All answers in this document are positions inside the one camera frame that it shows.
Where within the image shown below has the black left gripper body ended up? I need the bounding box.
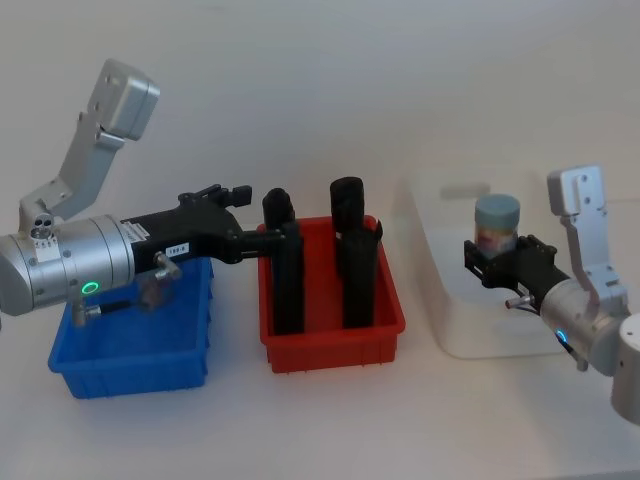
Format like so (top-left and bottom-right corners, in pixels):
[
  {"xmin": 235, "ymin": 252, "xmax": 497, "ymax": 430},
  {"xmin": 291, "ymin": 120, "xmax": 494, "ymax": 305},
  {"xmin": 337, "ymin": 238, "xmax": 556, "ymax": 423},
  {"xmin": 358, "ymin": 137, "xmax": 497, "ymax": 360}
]
[{"xmin": 121, "ymin": 203, "xmax": 247, "ymax": 276}]

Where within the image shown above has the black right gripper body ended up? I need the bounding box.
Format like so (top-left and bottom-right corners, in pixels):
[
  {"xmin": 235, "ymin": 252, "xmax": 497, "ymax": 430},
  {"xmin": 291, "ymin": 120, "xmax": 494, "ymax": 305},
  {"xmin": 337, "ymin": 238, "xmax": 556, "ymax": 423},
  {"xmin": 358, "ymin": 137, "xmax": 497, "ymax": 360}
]
[{"xmin": 486, "ymin": 248, "xmax": 572, "ymax": 304}]

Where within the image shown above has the jar with blue-grey lid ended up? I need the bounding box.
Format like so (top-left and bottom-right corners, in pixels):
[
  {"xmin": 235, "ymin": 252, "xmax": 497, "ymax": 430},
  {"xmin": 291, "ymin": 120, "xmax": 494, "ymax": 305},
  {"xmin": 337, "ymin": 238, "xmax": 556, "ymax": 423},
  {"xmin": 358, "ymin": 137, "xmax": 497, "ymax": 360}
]
[{"xmin": 474, "ymin": 193, "xmax": 522, "ymax": 260}]

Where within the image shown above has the tall black cylinder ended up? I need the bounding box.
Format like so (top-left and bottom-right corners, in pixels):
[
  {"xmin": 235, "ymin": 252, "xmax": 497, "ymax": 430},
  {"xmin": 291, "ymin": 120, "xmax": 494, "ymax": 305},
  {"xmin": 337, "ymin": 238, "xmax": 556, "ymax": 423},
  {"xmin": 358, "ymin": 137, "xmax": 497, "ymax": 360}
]
[
  {"xmin": 329, "ymin": 176, "xmax": 365, "ymax": 236},
  {"xmin": 261, "ymin": 187, "xmax": 306, "ymax": 336},
  {"xmin": 336, "ymin": 225, "xmax": 380, "ymax": 330}
]

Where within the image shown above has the white plastic bin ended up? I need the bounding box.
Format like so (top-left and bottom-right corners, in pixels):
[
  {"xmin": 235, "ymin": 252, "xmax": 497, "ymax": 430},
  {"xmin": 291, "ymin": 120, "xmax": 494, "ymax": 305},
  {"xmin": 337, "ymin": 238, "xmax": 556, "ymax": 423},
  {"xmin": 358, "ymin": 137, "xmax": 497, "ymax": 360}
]
[{"xmin": 393, "ymin": 166, "xmax": 582, "ymax": 361}]

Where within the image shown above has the blue plastic bin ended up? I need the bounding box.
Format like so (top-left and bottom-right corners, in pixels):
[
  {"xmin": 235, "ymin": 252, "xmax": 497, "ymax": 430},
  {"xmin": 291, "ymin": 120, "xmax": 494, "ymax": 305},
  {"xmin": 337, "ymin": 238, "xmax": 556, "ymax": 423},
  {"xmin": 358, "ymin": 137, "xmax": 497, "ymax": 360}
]
[{"xmin": 47, "ymin": 256, "xmax": 217, "ymax": 400}]

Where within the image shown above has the red plastic bin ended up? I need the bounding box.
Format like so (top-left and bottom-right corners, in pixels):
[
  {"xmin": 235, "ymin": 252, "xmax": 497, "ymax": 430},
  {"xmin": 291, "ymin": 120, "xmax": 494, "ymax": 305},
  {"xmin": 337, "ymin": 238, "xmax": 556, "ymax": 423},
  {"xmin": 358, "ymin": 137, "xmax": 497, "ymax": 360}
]
[{"xmin": 255, "ymin": 215, "xmax": 408, "ymax": 375}]

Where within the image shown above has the thin dark right wrist cable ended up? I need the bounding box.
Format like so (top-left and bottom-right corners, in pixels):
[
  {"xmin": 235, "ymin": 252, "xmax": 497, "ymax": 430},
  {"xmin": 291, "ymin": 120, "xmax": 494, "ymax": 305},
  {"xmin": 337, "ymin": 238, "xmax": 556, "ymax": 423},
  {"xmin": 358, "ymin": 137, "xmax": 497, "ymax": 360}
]
[{"xmin": 506, "ymin": 294, "xmax": 587, "ymax": 372}]

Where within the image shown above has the thin dark wrist cable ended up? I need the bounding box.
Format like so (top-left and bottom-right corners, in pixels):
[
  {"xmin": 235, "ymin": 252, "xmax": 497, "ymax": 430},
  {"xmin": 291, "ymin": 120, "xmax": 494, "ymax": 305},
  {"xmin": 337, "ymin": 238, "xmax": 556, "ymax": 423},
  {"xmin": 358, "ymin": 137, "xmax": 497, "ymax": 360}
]
[
  {"xmin": 506, "ymin": 294, "xmax": 587, "ymax": 372},
  {"xmin": 71, "ymin": 251, "xmax": 183, "ymax": 329}
]

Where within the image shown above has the thin dark left wrist cable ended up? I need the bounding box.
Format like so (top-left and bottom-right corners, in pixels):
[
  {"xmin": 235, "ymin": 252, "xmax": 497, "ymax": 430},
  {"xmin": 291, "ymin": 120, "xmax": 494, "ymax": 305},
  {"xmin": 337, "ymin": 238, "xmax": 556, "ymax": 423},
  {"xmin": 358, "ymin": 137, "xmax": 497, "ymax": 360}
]
[{"xmin": 71, "ymin": 251, "xmax": 183, "ymax": 329}]

